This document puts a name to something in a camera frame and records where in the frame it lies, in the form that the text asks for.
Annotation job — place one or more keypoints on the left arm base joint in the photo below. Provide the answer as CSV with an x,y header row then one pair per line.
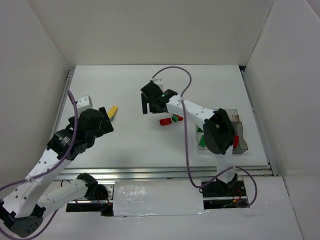
x,y
84,186

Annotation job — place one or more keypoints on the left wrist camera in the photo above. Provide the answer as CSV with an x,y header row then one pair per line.
x,y
84,103

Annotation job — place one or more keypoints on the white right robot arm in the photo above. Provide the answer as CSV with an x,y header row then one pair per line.
x,y
218,130

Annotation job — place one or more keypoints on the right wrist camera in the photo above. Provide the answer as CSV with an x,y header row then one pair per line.
x,y
159,82

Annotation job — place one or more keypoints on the clear plastic bin rear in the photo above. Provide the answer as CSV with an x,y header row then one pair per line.
x,y
233,115

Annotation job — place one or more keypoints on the left side rail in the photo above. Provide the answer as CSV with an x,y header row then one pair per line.
x,y
62,102

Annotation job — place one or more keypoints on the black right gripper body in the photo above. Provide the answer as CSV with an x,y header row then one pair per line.
x,y
150,100

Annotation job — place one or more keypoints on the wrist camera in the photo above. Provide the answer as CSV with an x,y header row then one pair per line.
x,y
159,82
84,103

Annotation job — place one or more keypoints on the right arm base joint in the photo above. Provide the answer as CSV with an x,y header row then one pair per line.
x,y
219,190

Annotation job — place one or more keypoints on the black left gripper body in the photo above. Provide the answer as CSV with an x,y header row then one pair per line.
x,y
105,121

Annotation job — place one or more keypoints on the clear plastic bin front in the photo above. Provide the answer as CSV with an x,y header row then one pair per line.
x,y
203,151

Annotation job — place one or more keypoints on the long yellow lego brick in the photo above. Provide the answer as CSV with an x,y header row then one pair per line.
x,y
112,112

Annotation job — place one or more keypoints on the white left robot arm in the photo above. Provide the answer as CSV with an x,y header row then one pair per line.
x,y
24,210

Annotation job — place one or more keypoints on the green plate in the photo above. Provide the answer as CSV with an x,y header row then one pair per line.
x,y
202,143

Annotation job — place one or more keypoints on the green square lego brick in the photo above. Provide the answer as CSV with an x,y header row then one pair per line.
x,y
175,118

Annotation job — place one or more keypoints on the aluminium table edge rail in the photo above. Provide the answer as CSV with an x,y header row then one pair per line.
x,y
108,174

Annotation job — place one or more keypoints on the clear plastic bin middle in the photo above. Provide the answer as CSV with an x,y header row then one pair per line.
x,y
239,131

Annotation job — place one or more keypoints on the clear plastic bin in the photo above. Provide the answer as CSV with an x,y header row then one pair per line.
x,y
239,131
233,115
203,151

